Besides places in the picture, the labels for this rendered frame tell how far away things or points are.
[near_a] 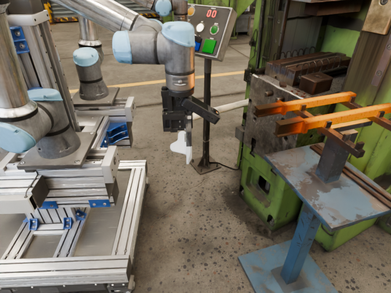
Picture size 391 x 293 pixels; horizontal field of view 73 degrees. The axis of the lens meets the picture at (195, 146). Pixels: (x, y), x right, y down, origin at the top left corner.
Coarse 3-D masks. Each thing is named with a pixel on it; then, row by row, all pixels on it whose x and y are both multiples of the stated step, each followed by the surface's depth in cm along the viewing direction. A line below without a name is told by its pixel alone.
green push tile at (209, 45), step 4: (208, 40) 151; (212, 40) 150; (204, 44) 153; (208, 44) 151; (212, 44) 150; (204, 48) 153; (208, 48) 151; (212, 48) 150; (208, 52) 151; (212, 52) 150
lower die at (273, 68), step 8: (296, 56) 144; (304, 56) 141; (312, 56) 141; (344, 56) 140; (272, 64) 133; (280, 64) 129; (296, 64) 127; (312, 64) 130; (320, 64) 130; (336, 64) 134; (344, 64) 137; (272, 72) 135; (280, 72) 130; (288, 72) 126; (296, 72) 122; (304, 72) 125; (344, 72) 140; (280, 80) 131; (288, 80) 127
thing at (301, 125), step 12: (360, 108) 86; (372, 108) 86; (384, 108) 86; (288, 120) 77; (300, 120) 77; (312, 120) 79; (324, 120) 80; (336, 120) 82; (348, 120) 83; (276, 132) 78; (288, 132) 79; (300, 132) 79
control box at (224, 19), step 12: (204, 12) 154; (216, 12) 150; (228, 12) 146; (192, 24) 158; (204, 24) 154; (216, 24) 150; (228, 24) 147; (204, 36) 154; (216, 36) 150; (228, 36) 152; (216, 48) 150
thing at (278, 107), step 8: (320, 96) 94; (328, 96) 94; (336, 96) 94; (344, 96) 94; (352, 96) 95; (272, 104) 88; (280, 104) 88; (288, 104) 89; (296, 104) 89; (312, 104) 91; (320, 104) 92; (256, 112) 86; (264, 112) 87; (272, 112) 88; (280, 112) 88
